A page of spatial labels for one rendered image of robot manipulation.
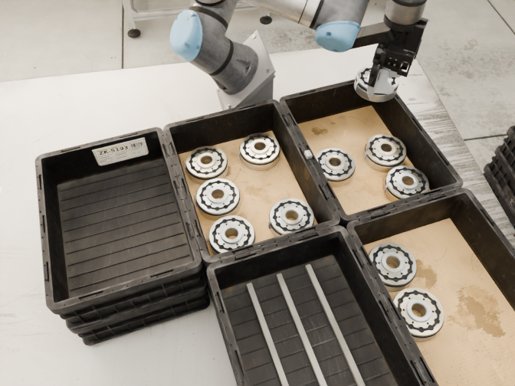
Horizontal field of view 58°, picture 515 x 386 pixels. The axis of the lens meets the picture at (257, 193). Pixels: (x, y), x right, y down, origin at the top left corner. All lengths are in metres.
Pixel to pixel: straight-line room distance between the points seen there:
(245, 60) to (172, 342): 0.77
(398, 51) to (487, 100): 1.82
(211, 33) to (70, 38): 1.98
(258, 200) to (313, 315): 0.31
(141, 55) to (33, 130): 1.45
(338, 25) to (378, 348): 0.62
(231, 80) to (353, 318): 0.74
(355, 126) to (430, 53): 1.79
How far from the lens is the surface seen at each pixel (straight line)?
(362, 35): 1.07
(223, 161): 1.15
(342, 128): 1.29
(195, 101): 1.54
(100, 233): 1.13
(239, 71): 1.34
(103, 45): 3.07
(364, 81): 1.17
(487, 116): 2.75
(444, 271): 1.10
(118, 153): 1.18
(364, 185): 1.17
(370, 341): 0.99
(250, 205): 1.11
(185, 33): 1.28
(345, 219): 0.98
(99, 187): 1.20
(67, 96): 1.67
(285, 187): 1.14
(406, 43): 1.05
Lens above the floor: 1.75
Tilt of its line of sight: 54 degrees down
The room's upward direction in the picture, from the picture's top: straight up
